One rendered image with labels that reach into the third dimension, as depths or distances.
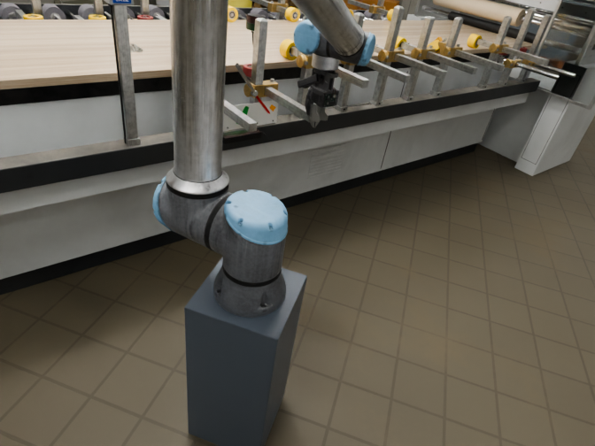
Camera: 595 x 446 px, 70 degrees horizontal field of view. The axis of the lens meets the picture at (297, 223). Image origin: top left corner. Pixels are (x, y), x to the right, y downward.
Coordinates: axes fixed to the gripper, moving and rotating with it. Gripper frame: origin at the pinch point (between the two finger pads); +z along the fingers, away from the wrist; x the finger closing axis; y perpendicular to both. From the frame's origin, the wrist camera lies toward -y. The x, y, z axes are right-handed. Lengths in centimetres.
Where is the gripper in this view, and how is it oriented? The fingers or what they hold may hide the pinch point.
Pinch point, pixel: (312, 123)
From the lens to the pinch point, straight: 158.8
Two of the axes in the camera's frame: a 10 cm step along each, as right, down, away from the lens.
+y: 5.9, 5.0, -6.3
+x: 8.0, -2.6, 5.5
